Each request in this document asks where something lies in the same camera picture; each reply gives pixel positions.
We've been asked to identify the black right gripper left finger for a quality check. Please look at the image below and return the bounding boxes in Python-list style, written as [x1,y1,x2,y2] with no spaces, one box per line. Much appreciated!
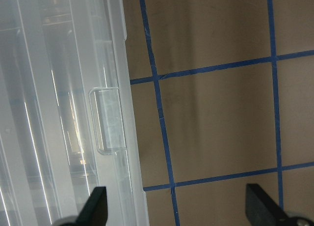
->
[75,186,108,226]

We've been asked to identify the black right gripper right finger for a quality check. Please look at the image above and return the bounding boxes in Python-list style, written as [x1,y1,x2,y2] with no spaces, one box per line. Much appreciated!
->
[245,184,294,226]

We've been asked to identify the clear plastic box lid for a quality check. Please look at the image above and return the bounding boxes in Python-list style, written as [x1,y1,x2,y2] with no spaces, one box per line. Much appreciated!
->
[0,0,149,226]

